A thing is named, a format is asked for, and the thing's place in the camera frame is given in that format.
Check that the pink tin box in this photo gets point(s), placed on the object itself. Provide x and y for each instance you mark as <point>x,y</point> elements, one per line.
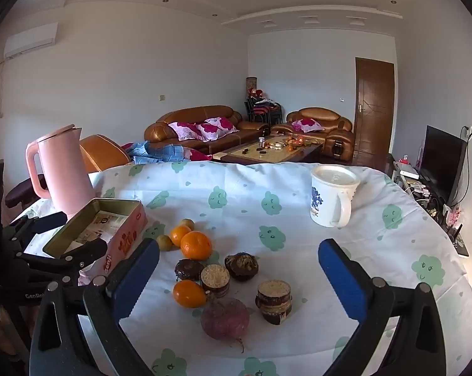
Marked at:
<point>130,231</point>

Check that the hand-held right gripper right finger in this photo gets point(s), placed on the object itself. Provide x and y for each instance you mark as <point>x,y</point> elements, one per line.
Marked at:
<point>343,278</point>

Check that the white cloth with green clouds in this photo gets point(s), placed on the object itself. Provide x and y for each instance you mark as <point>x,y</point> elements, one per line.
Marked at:
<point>259,188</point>

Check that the white cup with blue print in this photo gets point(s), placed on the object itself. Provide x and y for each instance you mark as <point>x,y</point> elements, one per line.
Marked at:
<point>326,203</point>

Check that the purple round radish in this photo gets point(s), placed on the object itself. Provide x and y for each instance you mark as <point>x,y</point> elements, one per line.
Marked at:
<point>224,319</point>

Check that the small orange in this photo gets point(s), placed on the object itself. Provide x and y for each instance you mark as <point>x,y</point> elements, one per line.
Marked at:
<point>179,235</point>

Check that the brown leather ottoman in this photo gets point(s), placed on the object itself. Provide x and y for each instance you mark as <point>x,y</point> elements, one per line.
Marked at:
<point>102,152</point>

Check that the oval orange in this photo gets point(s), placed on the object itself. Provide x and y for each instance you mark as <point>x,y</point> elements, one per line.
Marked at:
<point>189,294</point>

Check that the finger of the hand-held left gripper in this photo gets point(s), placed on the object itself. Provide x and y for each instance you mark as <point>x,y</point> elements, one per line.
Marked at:
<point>87,250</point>
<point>44,223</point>

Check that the dark red stool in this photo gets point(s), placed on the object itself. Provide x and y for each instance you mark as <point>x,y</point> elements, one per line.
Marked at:
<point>20,194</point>

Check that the dark television stand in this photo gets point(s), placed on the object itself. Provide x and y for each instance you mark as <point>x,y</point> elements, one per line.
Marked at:
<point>461,243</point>

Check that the stack of black chairs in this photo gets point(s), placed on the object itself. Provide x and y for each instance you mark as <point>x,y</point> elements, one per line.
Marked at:
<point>259,111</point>

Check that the brown leather sofa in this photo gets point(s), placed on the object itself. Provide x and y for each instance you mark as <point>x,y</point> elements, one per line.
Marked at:
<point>196,115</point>

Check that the black television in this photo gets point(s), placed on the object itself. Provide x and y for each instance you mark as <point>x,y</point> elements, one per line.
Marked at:
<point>441,160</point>

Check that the brown leather armchair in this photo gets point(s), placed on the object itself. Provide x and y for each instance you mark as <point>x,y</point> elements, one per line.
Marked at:
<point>318,114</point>

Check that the blue plaid cloth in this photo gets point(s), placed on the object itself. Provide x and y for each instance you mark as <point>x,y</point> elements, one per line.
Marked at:
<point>161,152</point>

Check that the brown longan with stem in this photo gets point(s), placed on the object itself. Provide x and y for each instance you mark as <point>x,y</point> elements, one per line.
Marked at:
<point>188,223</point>

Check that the large orange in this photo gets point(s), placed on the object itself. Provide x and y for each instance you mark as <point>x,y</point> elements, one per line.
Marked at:
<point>196,246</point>

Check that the pile of small oranges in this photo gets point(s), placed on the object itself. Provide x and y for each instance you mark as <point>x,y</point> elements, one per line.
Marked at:
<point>296,141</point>

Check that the tall brown cylinder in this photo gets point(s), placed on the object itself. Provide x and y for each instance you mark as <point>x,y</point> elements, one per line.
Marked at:
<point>251,84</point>

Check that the brown wooden door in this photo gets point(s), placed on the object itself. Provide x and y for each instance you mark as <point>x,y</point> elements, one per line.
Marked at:
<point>375,105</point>

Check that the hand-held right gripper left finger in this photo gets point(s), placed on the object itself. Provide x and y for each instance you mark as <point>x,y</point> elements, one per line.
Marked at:
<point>136,278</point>

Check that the cork-topped bottles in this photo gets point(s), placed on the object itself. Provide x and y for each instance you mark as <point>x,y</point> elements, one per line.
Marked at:
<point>215,278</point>

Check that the white air conditioner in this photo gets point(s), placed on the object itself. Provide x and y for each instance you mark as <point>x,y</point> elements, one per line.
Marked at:
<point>30,41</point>

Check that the wooden coffee table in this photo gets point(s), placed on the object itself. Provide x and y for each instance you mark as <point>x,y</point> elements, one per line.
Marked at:
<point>259,154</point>

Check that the pink floral pillow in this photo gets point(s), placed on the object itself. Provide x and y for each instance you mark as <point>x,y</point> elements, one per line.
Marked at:
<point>306,125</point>
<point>183,130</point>
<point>216,127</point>

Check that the dark brown water chestnut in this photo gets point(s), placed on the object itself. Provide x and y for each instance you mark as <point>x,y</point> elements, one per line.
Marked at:
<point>187,269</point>
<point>241,268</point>

